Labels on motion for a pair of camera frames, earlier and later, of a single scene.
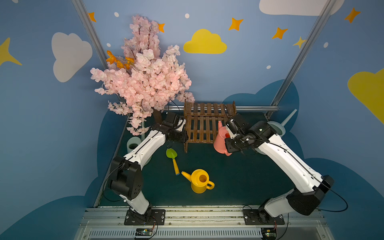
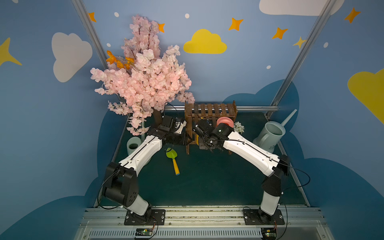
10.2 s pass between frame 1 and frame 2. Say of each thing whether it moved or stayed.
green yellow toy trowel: stayed
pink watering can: moved
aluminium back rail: stayed
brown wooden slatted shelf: stayed
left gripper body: stayed
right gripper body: moved
